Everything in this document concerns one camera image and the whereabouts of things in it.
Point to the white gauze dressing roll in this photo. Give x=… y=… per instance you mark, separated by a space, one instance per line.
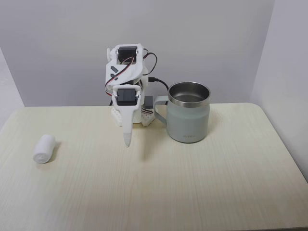
x=43 y=149

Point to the pale green steel mug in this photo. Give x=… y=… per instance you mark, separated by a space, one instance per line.
x=187 y=120

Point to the grey table clamp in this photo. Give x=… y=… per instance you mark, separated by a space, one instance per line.
x=149 y=102

